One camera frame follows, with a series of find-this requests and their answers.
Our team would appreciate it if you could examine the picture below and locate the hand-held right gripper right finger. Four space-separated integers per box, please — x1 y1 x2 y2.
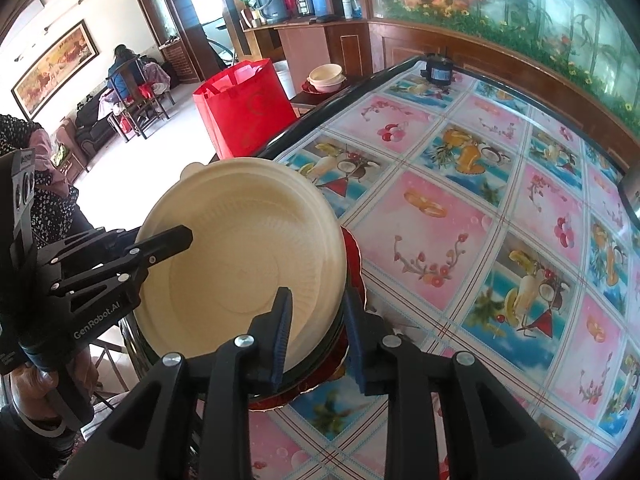
341 284 581 480

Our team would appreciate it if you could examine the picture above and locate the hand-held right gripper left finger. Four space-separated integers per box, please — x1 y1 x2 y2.
57 286 295 480

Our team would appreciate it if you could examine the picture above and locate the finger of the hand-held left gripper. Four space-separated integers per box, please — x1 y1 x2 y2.
36 227 141 268
50 225 194 313

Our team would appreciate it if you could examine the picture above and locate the dark green plastic bowl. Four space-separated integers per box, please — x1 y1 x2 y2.
122 305 347 397

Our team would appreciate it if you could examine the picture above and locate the red gold-rimmed plate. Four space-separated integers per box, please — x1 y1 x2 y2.
247 225 370 412

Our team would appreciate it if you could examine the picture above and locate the cream patterned plastic bowl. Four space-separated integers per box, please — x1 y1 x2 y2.
134 157 347 370

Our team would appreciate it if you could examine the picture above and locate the person's left hand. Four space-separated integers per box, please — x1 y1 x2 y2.
10 360 58 413

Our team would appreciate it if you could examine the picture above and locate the dark sofa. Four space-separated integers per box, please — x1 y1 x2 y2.
52 87 121 173

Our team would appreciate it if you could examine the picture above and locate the wooden chair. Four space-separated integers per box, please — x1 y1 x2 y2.
107 57 175 141

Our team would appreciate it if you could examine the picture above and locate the red shopping bag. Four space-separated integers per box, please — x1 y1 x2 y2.
192 58 297 161

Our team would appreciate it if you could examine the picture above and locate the dark wooden stool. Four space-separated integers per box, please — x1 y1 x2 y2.
290 75 361 111

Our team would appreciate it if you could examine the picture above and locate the dark wooden display cabinet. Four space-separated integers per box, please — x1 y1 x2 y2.
132 0 231 83

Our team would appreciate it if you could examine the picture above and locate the small cream bowl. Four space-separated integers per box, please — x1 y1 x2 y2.
307 64 345 83
307 76 346 95

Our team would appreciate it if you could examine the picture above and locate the wooden sideboard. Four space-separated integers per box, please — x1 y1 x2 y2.
245 16 375 81

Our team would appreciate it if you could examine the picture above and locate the blue-grey jug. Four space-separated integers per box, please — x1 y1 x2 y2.
255 0 286 23

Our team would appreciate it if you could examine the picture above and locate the black glossy table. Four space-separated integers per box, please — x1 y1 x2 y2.
215 52 640 480

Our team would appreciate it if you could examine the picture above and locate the small dark jar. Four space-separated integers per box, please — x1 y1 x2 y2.
420 52 456 85

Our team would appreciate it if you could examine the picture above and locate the large glass aquarium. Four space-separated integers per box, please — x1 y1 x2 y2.
362 0 640 123

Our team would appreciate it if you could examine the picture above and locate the framed wall painting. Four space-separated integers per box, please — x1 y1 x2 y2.
11 19 99 120

